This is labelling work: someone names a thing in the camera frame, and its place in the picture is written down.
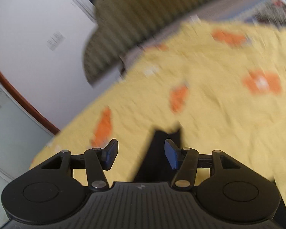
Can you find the black pants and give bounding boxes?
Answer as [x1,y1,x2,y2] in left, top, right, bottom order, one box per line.
[133,127,182,182]

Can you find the frosted glass wardrobe door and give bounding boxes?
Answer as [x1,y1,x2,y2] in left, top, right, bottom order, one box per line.
[0,72,59,227]

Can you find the yellow bedsheet with orange prints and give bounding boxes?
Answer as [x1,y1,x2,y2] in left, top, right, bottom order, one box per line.
[31,21,286,205]

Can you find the olive padded headboard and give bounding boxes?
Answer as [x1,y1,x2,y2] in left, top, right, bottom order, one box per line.
[82,0,253,87]

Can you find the striped pillow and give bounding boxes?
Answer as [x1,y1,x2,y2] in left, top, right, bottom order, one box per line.
[118,0,263,80]

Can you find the patterned blanket pile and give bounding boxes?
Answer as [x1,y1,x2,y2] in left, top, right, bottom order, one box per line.
[242,0,286,28]

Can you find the white wall socket plate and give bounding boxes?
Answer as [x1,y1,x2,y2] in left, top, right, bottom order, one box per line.
[46,31,65,51]

